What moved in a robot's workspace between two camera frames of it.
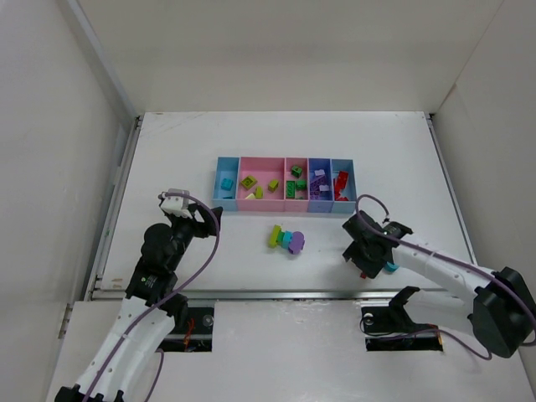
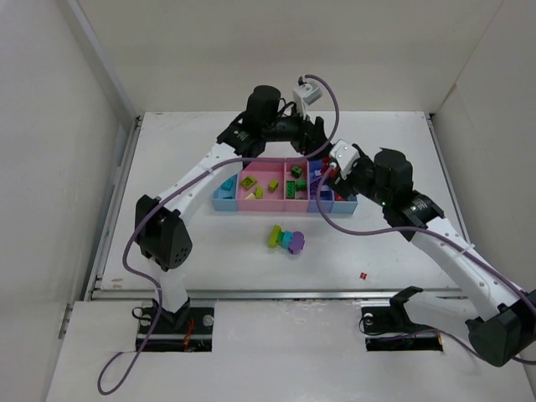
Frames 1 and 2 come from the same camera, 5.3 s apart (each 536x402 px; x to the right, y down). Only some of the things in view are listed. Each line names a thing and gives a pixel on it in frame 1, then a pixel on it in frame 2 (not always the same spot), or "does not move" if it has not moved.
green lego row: (291, 187) does not move
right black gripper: (353, 249) -> (341, 182)
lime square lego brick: (272, 185) does not move
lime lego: (248, 182) does not move
